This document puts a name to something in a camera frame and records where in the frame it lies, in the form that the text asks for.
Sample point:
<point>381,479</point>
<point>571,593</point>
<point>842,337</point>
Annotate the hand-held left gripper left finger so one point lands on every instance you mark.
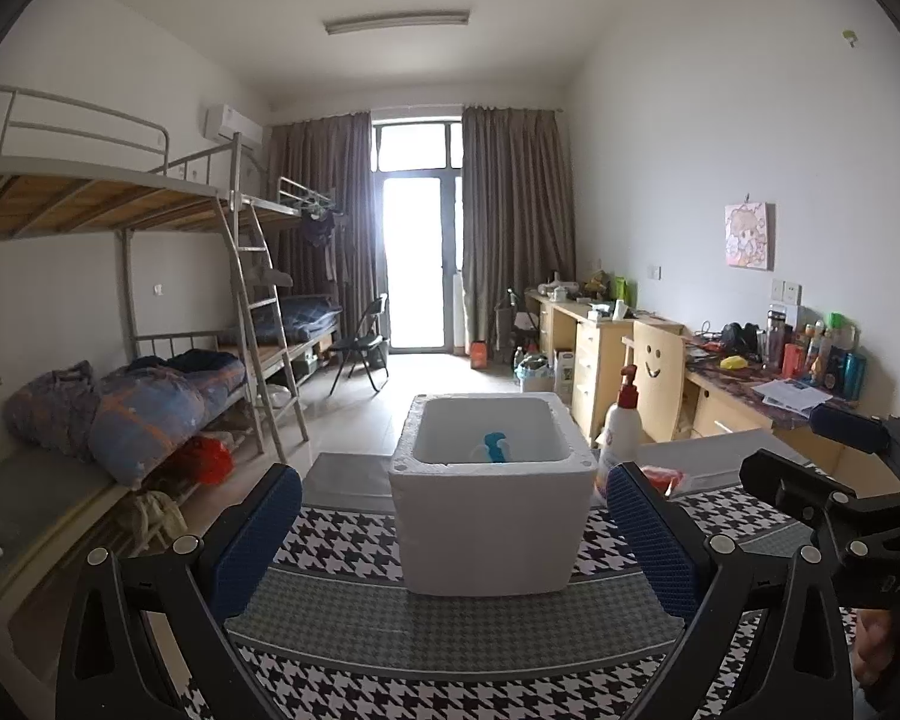
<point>259,532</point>

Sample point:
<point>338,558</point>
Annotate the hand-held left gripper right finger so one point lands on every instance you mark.
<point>649,540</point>

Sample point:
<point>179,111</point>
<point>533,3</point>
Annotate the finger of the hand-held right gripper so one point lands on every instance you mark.
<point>847,427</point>
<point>795,484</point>

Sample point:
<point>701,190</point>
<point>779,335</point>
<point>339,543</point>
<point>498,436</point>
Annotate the white foam box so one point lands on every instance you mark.
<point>487,532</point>

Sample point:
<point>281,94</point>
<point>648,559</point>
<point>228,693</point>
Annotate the blue face mask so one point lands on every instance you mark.
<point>496,446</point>

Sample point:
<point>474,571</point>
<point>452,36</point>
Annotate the white plastic bag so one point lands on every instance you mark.
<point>478,453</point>

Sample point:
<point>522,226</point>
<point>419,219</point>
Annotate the person's right hand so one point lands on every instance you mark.
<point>876,641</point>

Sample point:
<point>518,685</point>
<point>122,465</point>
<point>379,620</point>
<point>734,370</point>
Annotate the red snack packet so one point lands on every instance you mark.
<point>664,478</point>

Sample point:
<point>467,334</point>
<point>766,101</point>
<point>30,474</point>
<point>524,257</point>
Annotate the printed paper sheets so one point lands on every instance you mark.
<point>791,394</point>

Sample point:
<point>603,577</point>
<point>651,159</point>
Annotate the row of toiletry bottles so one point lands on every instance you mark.
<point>817,352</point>

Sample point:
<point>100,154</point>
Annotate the red plastic bag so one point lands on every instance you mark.
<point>206,461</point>

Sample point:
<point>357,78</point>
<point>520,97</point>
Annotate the white pump bottle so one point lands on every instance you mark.
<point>621,442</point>

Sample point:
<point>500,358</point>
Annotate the beige cloth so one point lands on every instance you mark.
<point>157,519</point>

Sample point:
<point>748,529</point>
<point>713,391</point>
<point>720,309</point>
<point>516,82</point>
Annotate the small yellow object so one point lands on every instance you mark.
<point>734,362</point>

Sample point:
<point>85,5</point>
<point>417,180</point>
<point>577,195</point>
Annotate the black headphones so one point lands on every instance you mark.
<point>741,337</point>

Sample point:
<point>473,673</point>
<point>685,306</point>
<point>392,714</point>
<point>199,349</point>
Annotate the blue orange quilt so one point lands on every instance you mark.
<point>157,412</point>

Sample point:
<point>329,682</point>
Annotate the wooden smiley face chair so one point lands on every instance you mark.
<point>658,382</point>

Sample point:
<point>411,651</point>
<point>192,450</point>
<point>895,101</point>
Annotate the white green carton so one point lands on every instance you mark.
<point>564,375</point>

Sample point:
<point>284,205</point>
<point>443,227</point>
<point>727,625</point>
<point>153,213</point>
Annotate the wooden desk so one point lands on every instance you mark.
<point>600,352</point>

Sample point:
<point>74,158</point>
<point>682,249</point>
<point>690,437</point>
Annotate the white bucket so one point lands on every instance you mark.
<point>535,375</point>

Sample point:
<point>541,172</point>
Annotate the metal bunk bed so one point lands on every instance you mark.
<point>300,330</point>
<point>67,195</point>

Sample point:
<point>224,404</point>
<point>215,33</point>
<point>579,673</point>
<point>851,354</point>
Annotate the houndstooth tablecloth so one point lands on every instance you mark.
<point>457,630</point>

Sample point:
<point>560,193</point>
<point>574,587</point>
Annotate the black folding chair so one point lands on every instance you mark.
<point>360,345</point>

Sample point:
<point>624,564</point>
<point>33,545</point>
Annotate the dark blue bedding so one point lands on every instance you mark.
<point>311,319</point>

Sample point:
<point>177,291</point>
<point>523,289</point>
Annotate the grey patterned bundle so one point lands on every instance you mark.
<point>49,409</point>

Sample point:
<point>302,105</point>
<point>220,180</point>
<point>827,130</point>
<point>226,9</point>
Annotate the orange bag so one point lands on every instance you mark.
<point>480,355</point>

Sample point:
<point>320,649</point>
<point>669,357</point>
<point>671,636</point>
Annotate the hanging dark clothes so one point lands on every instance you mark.
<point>319,229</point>

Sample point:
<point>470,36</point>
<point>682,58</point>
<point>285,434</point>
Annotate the brown curtain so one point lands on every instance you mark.
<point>517,225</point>
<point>322,225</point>

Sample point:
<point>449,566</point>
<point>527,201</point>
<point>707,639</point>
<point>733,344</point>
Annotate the glass balcony door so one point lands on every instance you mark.
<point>418,255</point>

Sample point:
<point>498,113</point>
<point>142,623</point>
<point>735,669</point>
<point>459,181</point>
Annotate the white air conditioner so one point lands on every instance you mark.
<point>232,124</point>

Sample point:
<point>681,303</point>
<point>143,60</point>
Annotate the ceiling tube light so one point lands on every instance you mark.
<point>397,22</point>

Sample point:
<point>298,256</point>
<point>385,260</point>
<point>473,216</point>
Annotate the white wall socket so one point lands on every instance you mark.
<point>786,292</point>

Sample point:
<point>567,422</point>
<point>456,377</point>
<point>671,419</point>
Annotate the cartoon wall poster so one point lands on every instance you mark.
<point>750,236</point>

